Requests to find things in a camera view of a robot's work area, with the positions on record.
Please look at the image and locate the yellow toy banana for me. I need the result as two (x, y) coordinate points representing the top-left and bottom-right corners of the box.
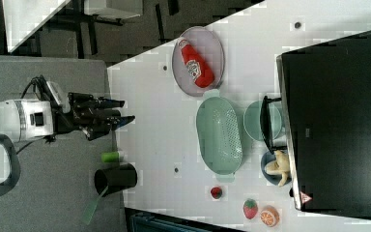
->
(265, 150), (290, 187)

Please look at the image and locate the grey oval plate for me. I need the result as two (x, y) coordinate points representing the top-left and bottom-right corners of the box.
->
(172, 26), (225, 97)

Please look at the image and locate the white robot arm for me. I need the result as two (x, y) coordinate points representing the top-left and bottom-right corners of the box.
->
(0, 93), (135, 143)

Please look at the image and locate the mint green plastic strainer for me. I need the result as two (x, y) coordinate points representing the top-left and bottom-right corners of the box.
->
(196, 89), (243, 183)

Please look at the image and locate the green cylinder toy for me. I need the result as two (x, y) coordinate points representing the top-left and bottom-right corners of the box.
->
(100, 152), (123, 163)

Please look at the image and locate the green spatula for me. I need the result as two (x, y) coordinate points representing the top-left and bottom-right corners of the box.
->
(82, 187), (108, 225)

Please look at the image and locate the red ketchup bottle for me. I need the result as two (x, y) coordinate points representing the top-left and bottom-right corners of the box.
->
(178, 37), (214, 88)

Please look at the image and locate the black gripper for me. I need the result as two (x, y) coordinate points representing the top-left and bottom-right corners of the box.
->
(54, 92), (135, 141)

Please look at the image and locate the red toy strawberry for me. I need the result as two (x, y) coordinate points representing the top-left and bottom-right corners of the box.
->
(243, 198), (258, 219)

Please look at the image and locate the orange slice toy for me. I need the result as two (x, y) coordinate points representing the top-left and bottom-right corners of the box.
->
(260, 206), (280, 227)

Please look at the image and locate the small red toy fruit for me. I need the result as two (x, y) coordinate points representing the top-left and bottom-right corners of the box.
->
(211, 187), (222, 199)

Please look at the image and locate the blue small bowl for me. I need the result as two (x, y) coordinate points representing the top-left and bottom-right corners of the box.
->
(261, 150), (291, 187)

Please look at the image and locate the mint green bowl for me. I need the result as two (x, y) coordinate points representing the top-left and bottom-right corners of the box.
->
(243, 101), (283, 141)

